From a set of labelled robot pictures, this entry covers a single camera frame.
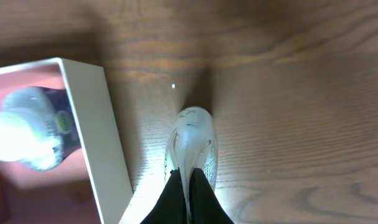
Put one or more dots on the white cardboard box pink interior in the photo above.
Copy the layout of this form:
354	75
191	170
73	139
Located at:
92	184

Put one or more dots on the clear pump soap bottle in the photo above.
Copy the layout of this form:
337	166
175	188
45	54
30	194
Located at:
37	128

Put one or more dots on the white patterned lotion tube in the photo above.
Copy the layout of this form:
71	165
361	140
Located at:
192	144

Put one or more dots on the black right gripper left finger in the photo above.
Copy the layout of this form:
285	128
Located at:
171	206

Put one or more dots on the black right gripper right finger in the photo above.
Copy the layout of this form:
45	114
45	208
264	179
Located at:
204	206

